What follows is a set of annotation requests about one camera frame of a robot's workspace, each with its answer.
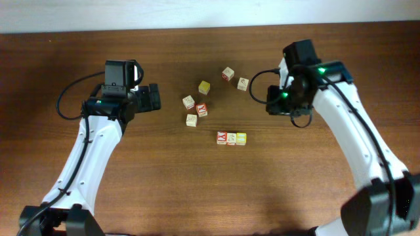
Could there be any wooden block yellow face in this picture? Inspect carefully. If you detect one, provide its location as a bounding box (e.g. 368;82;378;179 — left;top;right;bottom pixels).
236;132;247;146

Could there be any wooden block red top leaf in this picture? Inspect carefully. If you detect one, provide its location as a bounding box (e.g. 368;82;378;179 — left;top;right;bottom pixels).
217;131;227;145

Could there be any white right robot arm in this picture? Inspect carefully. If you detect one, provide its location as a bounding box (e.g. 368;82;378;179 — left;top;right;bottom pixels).
280;39;419;235

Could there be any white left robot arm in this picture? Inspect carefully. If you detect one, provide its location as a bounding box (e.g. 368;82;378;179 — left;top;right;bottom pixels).
18;84;161;235

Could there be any wooden block red side Z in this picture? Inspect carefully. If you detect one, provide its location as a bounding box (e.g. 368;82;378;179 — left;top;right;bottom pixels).
182;95;196;109

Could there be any wooden block green side Z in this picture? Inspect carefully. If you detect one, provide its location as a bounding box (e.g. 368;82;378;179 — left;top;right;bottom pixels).
186;114;198;127

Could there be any wooden block red Y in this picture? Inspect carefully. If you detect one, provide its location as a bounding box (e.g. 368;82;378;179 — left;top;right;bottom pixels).
196;103;208;117

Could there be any wooden block yellow top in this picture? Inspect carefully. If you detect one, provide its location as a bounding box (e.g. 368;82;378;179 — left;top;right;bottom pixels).
198;81;211;95

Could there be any wooden block letter K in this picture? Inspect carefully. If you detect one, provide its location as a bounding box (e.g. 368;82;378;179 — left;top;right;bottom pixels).
237;77;249;91

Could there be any wooden block red Q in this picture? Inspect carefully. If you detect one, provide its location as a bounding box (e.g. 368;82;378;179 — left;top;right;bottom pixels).
222;67;234;81

